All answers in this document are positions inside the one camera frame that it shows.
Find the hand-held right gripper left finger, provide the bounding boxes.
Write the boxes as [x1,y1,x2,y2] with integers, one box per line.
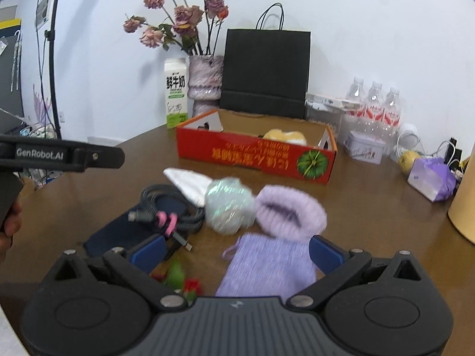
[41,234,188,310]

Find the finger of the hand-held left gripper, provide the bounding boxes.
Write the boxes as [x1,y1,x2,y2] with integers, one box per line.
[72,144,125,173]

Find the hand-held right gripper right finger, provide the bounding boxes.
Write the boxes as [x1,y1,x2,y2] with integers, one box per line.
[287,234,433,310]

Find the red green artificial flower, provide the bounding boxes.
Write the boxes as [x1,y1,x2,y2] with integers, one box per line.
[150,260,203,301]

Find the navy blue case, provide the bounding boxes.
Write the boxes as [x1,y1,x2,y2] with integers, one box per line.
[83,208,175,258]

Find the black cable with pink ties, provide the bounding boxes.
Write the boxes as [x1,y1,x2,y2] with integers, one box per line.
[128,184,206,253]

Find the purple fluffy headband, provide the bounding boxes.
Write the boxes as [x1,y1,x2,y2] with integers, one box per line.
[254,185,328,241]

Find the white pad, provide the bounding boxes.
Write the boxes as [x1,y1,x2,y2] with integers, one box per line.
[163,168,212,207]

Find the clear plastic bag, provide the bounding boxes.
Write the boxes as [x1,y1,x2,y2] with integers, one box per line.
[205,178,257,235]

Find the red cardboard box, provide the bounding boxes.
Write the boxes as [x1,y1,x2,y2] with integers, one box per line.
[175,108,338,186]

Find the person's left hand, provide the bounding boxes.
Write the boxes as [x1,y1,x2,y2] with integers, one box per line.
[0,201,23,266]

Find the black light stand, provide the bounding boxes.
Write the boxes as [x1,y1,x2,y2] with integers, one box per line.
[44,0,67,139]

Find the white green milk carton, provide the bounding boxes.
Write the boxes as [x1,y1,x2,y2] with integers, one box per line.
[164,58,188,130]

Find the small pale tin box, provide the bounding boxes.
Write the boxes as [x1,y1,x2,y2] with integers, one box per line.
[343,131,387,164]

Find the green apple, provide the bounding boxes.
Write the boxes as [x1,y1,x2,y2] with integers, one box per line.
[399,151,422,175]

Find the purple tissue packet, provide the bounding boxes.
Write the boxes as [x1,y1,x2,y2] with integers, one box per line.
[407,157,458,203]

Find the purple mottled vase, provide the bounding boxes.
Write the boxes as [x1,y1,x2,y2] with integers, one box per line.
[189,55,225,119]

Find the clear plastic container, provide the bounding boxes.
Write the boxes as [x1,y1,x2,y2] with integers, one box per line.
[306,109,344,138]

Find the cream thermos jug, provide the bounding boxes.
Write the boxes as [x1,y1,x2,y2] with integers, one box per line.
[447,156,475,245]

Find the white round device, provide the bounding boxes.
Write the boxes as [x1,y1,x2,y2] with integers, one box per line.
[399,123,420,145]

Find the white flat carton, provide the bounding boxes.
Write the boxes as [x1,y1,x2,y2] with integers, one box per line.
[305,93,362,111]

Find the clear water bottle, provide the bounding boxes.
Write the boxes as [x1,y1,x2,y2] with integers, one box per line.
[382,87,403,138]
[345,77,368,134]
[365,81,385,136]

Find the black charger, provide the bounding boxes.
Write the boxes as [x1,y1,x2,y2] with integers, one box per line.
[443,137,464,166]

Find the dried pink rose bouquet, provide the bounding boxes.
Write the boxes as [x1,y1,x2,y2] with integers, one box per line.
[123,0,229,57]

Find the black paper bag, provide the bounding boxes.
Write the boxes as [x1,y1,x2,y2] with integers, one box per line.
[220,3,311,120]

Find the dark wall board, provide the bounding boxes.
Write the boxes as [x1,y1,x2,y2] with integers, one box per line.
[0,4,26,123]

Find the white wall notice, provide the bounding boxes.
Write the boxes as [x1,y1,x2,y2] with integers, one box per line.
[36,0,51,27]

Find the white cable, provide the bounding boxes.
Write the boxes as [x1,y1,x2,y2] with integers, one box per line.
[393,133,451,161]

